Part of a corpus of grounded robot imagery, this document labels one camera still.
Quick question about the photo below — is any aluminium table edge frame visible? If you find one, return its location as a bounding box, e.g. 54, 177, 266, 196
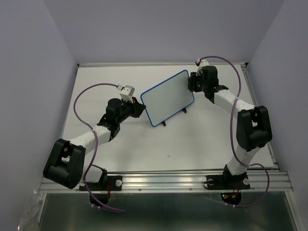
77, 62, 250, 68

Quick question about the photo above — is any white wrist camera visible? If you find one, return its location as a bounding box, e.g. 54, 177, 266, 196
195, 59, 209, 76
116, 85, 135, 103

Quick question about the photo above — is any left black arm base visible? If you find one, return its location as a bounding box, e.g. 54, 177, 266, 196
86, 165, 123, 211

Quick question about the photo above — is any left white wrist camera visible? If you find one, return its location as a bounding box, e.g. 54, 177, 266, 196
116, 85, 135, 103

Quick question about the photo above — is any aluminium mounting rail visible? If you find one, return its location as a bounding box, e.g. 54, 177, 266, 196
38, 169, 293, 194

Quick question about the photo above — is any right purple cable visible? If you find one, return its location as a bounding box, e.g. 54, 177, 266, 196
195, 56, 270, 208

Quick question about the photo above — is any blue framed small whiteboard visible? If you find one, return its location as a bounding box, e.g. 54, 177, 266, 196
141, 70, 194, 127

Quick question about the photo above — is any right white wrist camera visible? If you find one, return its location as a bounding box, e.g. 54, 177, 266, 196
195, 59, 209, 76

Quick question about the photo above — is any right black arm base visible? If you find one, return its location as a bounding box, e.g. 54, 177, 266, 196
204, 173, 251, 205

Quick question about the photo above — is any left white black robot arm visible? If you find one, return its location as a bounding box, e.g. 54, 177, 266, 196
43, 97, 146, 189

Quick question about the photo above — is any black whiteboard eraser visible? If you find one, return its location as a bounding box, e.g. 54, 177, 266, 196
188, 72, 198, 91

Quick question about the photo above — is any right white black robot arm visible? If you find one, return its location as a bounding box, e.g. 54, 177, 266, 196
188, 65, 272, 188

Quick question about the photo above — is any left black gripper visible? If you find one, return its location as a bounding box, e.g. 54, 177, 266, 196
116, 96, 146, 124

